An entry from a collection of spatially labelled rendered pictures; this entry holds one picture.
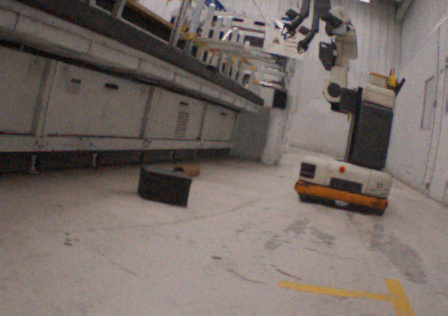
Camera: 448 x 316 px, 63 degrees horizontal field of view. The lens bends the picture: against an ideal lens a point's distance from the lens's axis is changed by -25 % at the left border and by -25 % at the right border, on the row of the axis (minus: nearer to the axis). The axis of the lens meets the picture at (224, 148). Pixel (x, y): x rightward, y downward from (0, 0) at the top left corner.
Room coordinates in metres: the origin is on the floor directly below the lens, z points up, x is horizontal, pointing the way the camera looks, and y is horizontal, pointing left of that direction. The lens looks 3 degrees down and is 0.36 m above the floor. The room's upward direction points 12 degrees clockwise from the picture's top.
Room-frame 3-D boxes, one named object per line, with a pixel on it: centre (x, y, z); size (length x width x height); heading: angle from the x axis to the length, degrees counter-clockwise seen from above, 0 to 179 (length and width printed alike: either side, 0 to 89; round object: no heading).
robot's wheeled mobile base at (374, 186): (2.96, -0.86, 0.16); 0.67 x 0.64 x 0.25; 73
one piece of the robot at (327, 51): (3.05, -0.58, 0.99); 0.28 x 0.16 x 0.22; 163
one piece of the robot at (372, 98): (2.93, -0.95, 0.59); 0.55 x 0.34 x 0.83; 163
